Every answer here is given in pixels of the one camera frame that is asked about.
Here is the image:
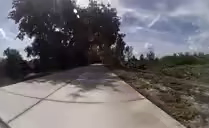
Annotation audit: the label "large dark tree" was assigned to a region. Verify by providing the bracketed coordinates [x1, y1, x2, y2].
[6, 0, 127, 69]

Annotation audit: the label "grass and dirt ground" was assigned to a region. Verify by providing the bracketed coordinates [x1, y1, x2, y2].
[106, 54, 209, 128]

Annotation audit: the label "dark bushes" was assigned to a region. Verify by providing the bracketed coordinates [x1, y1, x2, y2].
[0, 47, 38, 83]

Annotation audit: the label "pale concrete pavement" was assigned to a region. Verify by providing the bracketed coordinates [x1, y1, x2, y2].
[0, 63, 187, 128]

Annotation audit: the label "green overgrown bank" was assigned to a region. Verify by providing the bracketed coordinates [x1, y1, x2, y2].
[156, 51, 209, 68]

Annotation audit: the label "row of distant trees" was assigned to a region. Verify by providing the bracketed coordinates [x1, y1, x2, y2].
[124, 45, 158, 64]

